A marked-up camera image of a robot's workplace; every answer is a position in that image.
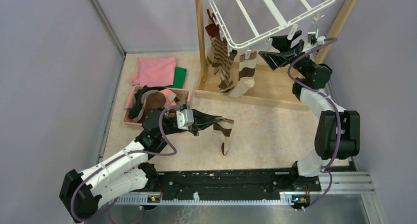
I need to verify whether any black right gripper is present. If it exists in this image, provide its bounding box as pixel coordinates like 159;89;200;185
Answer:
258;31;315;77

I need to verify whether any cream brown block sock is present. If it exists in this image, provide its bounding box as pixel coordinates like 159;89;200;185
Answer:
229;51;257;98

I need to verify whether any brown beige striped sock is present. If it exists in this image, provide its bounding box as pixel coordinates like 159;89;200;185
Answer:
207;33;228;75

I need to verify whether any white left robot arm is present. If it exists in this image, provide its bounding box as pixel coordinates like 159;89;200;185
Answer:
59;105;235;224

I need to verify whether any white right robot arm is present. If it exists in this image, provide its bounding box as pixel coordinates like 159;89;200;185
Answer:
259;31;360;191

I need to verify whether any white clip drying hanger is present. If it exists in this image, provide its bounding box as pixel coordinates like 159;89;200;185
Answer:
207;0;337;50

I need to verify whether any wooden rack base tray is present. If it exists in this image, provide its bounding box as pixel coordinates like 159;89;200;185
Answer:
195;64;309;111

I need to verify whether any green cloth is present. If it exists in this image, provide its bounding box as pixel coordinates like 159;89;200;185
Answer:
168;67;187;89

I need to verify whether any pink perforated basket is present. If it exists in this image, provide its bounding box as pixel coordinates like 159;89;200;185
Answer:
122;85;191;127

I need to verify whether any pink towel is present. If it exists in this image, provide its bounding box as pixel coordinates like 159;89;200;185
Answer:
129;57;177;87

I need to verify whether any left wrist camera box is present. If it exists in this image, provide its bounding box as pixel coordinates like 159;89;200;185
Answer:
176;109;194;130

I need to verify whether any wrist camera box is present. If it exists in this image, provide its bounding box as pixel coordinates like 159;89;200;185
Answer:
176;109;194;130
307;24;326;48

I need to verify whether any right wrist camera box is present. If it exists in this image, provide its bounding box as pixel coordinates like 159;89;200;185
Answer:
307;24;326;48

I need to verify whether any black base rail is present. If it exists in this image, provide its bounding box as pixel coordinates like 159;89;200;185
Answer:
127;167;322;194

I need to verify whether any right wooden rack post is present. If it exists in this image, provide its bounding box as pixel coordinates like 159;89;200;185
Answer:
326;0;358;38

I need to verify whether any wooden rack post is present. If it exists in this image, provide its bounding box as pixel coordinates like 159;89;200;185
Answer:
195;0;208;89
326;0;358;38

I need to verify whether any white cable duct strip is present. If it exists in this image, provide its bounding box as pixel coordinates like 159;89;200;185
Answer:
115;193;307;206

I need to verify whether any left wooden rack post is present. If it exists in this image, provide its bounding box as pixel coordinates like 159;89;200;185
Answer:
195;0;208;89

